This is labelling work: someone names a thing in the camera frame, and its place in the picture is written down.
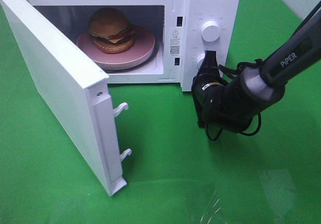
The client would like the clear tape right patch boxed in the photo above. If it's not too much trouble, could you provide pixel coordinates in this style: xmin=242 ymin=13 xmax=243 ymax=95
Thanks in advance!
xmin=258 ymin=168 xmax=296 ymax=217

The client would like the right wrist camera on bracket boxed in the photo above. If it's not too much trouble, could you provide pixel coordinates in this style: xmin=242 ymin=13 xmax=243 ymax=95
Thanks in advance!
xmin=199 ymin=50 xmax=220 ymax=77

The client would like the green table cloth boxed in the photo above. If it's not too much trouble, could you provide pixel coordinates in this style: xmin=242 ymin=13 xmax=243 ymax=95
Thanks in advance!
xmin=1 ymin=14 xmax=320 ymax=223

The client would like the white microwave door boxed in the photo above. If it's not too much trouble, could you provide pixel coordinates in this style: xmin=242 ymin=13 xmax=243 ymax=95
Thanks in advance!
xmin=1 ymin=0 xmax=131 ymax=195

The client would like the burger with cheese and tomato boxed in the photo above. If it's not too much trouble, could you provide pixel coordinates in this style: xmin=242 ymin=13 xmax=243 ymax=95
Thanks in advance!
xmin=88 ymin=8 xmax=135 ymax=54

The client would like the white microwave oven body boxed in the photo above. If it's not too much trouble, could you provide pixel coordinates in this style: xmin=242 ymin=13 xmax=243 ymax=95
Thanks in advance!
xmin=26 ymin=0 xmax=239 ymax=91

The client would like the clear tape front patch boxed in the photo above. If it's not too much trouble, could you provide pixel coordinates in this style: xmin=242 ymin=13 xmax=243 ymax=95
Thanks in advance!
xmin=184 ymin=184 xmax=228 ymax=223

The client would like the clear tape patch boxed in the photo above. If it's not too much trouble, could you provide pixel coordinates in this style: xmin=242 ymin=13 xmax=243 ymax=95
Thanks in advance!
xmin=258 ymin=168 xmax=296 ymax=217
xmin=184 ymin=184 xmax=228 ymax=223

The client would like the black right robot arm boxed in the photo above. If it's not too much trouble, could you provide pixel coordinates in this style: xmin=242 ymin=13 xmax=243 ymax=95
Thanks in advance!
xmin=192 ymin=4 xmax=320 ymax=141

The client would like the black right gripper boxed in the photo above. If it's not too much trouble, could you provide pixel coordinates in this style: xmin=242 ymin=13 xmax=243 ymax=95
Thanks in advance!
xmin=192 ymin=68 xmax=227 ymax=124

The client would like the white timer knob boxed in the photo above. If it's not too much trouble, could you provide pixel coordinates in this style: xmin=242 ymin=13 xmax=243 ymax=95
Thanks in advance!
xmin=197 ymin=53 xmax=205 ymax=69

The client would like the upper white power knob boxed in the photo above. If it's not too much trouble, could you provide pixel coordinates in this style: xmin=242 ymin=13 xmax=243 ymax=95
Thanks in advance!
xmin=201 ymin=20 xmax=221 ymax=42

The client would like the pink round plate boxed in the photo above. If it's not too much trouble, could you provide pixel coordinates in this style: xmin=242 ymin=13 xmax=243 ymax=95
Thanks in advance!
xmin=76 ymin=25 xmax=157 ymax=71

